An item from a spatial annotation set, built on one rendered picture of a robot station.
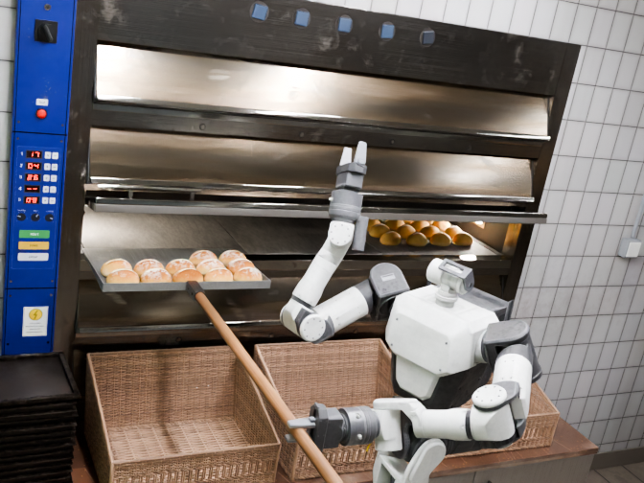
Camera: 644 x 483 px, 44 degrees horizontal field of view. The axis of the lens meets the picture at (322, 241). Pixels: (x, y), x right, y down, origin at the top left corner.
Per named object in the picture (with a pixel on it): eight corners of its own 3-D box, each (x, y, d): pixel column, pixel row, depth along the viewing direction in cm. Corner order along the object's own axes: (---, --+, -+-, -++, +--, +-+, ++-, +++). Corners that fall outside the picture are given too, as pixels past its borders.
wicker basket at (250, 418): (78, 421, 278) (83, 351, 269) (229, 407, 303) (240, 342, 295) (104, 509, 237) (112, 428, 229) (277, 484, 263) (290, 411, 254)
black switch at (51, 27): (34, 40, 228) (35, 2, 224) (57, 43, 231) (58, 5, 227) (35, 42, 225) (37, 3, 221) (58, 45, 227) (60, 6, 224)
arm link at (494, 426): (428, 452, 186) (510, 455, 177) (418, 417, 182) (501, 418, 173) (440, 424, 194) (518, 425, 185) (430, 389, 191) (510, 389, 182)
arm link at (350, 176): (357, 172, 229) (351, 213, 228) (327, 165, 226) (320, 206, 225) (376, 167, 218) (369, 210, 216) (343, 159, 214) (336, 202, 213)
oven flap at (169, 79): (94, 102, 243) (95, 37, 243) (542, 142, 323) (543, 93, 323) (97, 100, 239) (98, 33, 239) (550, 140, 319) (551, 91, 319)
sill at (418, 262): (76, 264, 266) (77, 253, 265) (501, 264, 347) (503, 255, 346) (79, 271, 261) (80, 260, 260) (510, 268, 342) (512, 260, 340)
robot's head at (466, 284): (451, 274, 217) (448, 255, 212) (478, 285, 212) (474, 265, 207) (438, 289, 215) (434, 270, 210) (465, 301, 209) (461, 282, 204)
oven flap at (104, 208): (95, 212, 241) (82, 203, 258) (546, 224, 321) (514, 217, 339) (95, 203, 240) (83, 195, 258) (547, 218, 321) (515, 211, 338)
